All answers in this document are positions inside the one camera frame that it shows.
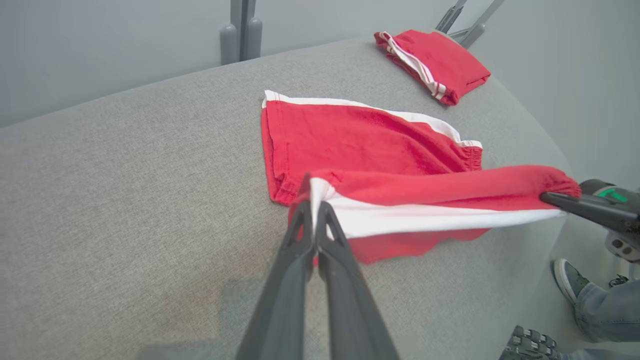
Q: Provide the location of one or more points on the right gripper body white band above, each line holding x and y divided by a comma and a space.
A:
612, 194

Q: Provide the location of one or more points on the red basketball jersey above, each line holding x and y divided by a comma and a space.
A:
445, 62

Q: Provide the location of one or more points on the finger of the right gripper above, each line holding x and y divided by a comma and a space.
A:
600, 212

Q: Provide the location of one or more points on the grey wall partition post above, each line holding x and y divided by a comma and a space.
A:
242, 35

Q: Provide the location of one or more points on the blue jeans leg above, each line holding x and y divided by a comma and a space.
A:
610, 310

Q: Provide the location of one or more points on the grey green sneaker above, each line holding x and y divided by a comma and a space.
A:
570, 280

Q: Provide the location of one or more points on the red shorts with white stripe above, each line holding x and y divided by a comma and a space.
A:
360, 145

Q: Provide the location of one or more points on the grey fabric sofa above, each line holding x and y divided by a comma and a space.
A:
125, 200

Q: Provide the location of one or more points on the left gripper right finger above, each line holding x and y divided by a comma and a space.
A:
345, 300

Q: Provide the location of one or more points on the grey metal wheeled stand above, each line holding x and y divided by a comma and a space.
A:
472, 30

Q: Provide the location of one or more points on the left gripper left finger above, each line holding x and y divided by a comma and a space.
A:
285, 300

